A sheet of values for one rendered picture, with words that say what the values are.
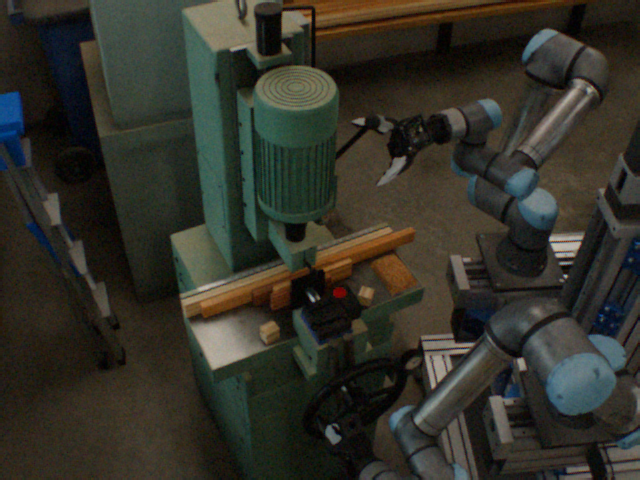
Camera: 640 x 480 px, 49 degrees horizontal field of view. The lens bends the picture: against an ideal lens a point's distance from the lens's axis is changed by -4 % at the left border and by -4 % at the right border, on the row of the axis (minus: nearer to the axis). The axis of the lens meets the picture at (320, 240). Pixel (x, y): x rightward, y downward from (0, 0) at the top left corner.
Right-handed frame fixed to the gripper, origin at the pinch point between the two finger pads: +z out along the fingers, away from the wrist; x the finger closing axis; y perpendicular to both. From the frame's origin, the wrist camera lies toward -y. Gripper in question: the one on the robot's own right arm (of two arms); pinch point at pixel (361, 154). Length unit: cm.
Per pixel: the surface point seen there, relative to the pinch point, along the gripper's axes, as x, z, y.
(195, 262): 3, 31, -64
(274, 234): 7.0, 16.1, -30.4
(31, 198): -32, 69, -77
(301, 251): 13.8, 13.3, -23.3
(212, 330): 24, 38, -37
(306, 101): -11.3, 12.9, 12.6
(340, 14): -101, -94, -162
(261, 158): -6.4, 20.8, -3.2
